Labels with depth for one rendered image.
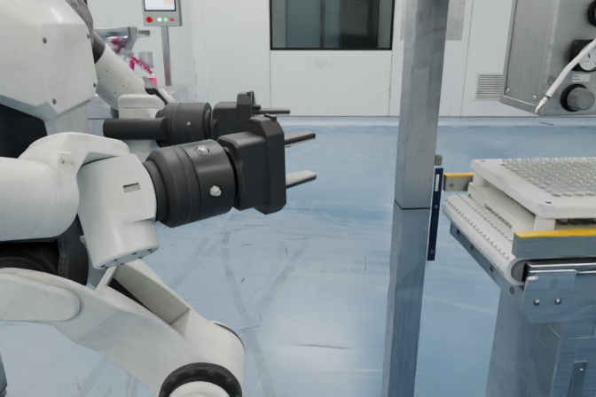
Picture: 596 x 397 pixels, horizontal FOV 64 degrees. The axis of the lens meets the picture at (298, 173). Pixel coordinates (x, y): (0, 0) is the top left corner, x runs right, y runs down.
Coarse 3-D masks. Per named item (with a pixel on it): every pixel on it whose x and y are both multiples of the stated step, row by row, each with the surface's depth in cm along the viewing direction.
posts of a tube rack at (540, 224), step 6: (474, 174) 89; (474, 180) 90; (480, 180) 89; (486, 180) 89; (480, 186) 89; (540, 222) 69; (546, 222) 68; (552, 222) 68; (534, 228) 70; (540, 228) 69; (546, 228) 69; (552, 228) 69
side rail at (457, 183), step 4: (444, 176) 93; (456, 176) 92; (460, 176) 92; (464, 176) 92; (468, 176) 92; (472, 176) 92; (444, 180) 93; (448, 180) 92; (452, 180) 92; (456, 180) 92; (460, 180) 92; (464, 180) 92; (468, 180) 92; (472, 180) 92; (444, 184) 93; (448, 184) 92; (452, 184) 92; (456, 184) 92; (460, 184) 93; (464, 184) 93; (444, 188) 93; (448, 188) 93; (452, 188) 93; (456, 188) 93; (460, 188) 93; (464, 188) 93
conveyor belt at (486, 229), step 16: (448, 208) 91; (464, 208) 87; (480, 208) 86; (464, 224) 84; (480, 224) 80; (496, 224) 79; (480, 240) 78; (496, 240) 74; (512, 240) 73; (496, 256) 72; (512, 256) 70; (560, 256) 70; (576, 256) 70; (592, 256) 70
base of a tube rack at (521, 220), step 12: (468, 192) 92; (480, 192) 87; (492, 192) 86; (480, 204) 87; (492, 204) 82; (504, 204) 81; (516, 204) 81; (504, 216) 78; (516, 216) 76; (528, 216) 76; (516, 228) 75; (528, 228) 72; (564, 228) 72; (576, 228) 72; (588, 228) 72
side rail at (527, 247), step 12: (516, 240) 67; (528, 240) 66; (540, 240) 66; (552, 240) 67; (564, 240) 67; (576, 240) 67; (588, 240) 67; (516, 252) 67; (528, 252) 67; (540, 252) 67; (552, 252) 67; (564, 252) 67; (576, 252) 68; (588, 252) 68
